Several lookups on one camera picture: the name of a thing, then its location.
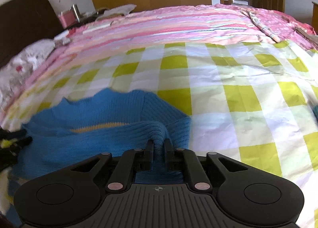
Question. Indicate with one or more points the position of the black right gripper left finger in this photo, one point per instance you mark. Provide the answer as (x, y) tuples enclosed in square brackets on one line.
[(129, 164)]

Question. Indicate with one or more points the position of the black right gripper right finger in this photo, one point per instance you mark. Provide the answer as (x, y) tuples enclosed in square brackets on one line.
[(186, 162)]

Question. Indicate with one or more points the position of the blue striped knit sweater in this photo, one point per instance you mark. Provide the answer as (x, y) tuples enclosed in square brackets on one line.
[(109, 121)]

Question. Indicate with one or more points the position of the white pillow with pink dots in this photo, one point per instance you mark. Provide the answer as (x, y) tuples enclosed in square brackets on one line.
[(21, 66)]

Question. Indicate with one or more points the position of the yellow white checkered bedsheet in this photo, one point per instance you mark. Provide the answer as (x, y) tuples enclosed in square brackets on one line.
[(254, 102)]

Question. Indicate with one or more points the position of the dark wooden headboard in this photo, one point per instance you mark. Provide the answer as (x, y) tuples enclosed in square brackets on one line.
[(24, 22)]

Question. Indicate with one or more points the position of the pink striped quilt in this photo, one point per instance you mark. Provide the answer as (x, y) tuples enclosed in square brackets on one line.
[(220, 24)]

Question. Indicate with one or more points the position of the pink storage box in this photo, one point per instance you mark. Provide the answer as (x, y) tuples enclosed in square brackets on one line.
[(67, 18)]

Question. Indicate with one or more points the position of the white folded cloth on nightstand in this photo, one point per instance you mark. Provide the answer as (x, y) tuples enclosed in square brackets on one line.
[(123, 10)]

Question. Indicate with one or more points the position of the steel thermos cup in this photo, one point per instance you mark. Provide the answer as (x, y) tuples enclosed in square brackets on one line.
[(76, 12)]

